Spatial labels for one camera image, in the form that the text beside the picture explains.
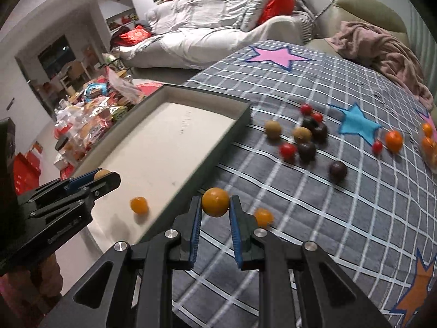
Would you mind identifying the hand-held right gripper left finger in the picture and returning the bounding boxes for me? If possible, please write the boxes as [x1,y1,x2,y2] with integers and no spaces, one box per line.
[41,196,205,328]

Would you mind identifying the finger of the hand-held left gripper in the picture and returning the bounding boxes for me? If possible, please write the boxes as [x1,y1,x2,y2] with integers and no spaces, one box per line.
[19,168,101,206]
[27,172,122,221]

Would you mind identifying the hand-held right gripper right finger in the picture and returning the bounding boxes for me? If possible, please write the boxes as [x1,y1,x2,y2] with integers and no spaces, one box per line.
[229,195,393,328]

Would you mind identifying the dark green shallow box tray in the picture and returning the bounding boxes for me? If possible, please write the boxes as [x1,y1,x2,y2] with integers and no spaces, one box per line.
[66,84,253,250]

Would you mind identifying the red gift boxes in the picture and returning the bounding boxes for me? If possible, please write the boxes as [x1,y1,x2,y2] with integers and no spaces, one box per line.
[14,152,44,197]

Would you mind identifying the pile of snack packets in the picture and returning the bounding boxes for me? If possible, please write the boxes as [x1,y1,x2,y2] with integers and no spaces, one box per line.
[53,68,144,166]

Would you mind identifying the grey checked star blanket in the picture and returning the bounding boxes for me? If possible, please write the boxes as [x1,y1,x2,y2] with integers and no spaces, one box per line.
[171,39,437,328]

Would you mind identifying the red round mat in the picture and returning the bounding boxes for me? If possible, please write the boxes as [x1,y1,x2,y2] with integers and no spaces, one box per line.
[131,80,165,97]

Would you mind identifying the dark window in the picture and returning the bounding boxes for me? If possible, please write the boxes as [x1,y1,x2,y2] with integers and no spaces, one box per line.
[37,34,78,73]

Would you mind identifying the red embroidered cushion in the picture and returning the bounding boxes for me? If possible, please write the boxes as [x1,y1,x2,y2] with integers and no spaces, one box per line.
[118,25,157,47]

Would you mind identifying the white covered sofa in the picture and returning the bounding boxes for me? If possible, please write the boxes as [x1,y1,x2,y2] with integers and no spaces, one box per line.
[118,0,315,71]

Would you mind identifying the clear plastic bag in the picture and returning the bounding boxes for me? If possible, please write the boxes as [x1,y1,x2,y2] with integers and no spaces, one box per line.
[417,119,437,172]

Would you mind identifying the plain red pillow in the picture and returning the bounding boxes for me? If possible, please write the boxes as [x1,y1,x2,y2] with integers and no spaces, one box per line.
[256,0,296,26]

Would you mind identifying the pink fleece blanket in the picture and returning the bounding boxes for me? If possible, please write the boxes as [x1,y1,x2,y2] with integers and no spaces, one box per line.
[333,20,435,109]

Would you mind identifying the beige sofa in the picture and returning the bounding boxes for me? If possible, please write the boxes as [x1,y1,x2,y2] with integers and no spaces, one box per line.
[304,0,410,64]

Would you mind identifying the grey braided cable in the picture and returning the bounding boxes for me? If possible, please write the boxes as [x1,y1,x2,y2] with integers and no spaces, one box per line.
[312,0,349,40]

